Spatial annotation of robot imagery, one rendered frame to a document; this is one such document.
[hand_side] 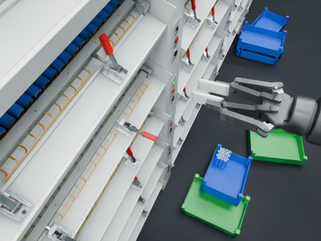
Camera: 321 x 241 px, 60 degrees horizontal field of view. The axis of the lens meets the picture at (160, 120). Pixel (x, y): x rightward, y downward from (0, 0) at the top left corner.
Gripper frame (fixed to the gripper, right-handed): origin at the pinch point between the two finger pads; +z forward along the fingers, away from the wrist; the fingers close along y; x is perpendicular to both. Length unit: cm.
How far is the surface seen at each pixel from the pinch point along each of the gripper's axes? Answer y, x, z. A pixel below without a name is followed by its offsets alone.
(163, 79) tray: -6.6, 6.9, 15.5
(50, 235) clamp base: 38.6, 4.5, 17.1
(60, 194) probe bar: 31.7, 3.4, 19.6
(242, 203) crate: -18, 104, -12
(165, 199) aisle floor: -3, 98, 26
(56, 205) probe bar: 33.7, 3.6, 19.1
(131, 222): 21, 66, 26
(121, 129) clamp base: 12.1, 6.4, 17.8
